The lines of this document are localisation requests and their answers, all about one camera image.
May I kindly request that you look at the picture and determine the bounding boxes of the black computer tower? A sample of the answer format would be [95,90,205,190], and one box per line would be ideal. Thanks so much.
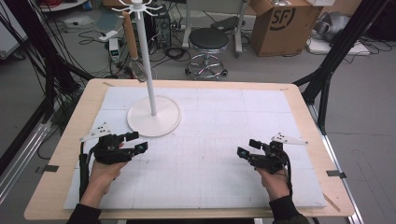
[122,7,173,52]

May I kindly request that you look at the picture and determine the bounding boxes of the white hook stand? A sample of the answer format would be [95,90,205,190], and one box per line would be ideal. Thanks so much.
[110,0,183,138]

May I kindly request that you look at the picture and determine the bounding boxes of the black metal stand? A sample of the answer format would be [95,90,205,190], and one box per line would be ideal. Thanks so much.
[0,0,95,124]
[292,0,390,135]

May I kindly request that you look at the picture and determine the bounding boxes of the black tape piece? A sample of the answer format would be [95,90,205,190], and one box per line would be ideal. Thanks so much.
[325,169,347,180]
[34,164,60,175]

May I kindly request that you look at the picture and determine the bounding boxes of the left hand-held gripper cable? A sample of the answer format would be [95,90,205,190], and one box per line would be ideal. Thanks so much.
[78,142,92,201]

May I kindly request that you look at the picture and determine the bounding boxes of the white flat board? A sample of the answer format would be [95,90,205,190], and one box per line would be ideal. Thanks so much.
[305,36,372,57]

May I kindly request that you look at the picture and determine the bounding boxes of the right hand-held gripper cable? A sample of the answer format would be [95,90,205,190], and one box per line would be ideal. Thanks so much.
[284,157,294,196]

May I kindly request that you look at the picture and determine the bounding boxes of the hand-held gripper cable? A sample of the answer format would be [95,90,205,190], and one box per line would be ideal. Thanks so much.
[78,142,92,201]
[284,157,294,196]

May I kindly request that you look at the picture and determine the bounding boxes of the black round stool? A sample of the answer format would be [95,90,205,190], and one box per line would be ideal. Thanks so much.
[185,27,230,81]

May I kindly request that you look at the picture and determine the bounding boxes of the white grid mat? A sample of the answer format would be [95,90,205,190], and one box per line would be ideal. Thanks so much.
[63,86,328,210]

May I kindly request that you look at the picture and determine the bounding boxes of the brown cardboard box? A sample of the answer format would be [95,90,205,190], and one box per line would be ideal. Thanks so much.
[249,0,325,58]

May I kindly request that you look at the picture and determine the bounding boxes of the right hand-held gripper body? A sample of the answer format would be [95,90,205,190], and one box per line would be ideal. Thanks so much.
[248,132,309,175]

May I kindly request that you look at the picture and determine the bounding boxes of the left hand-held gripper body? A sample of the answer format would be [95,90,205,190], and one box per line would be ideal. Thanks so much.
[79,121,138,165]

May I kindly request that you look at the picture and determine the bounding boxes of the aluminium rail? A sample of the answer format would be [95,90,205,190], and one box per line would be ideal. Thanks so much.
[0,120,52,205]
[307,104,366,224]

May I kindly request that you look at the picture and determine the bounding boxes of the coiled black cable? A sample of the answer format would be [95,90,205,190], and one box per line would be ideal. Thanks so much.
[163,46,191,63]

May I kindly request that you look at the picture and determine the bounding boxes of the small white display device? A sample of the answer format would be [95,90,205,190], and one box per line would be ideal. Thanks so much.
[107,37,121,63]

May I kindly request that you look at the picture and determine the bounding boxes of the grey bag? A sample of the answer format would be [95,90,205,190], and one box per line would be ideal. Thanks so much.
[312,11,352,43]

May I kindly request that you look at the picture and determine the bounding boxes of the white power strip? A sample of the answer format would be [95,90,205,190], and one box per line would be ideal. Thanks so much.
[98,29,120,43]

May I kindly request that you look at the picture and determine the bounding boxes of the white metal frame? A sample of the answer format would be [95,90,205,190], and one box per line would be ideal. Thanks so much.
[181,0,250,59]

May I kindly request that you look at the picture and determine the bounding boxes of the wooden-handled mesh strainer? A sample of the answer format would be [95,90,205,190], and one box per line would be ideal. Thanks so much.
[121,10,149,84]

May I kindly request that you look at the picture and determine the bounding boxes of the person's right hand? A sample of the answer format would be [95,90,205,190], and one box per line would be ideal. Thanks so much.
[255,166,291,202]

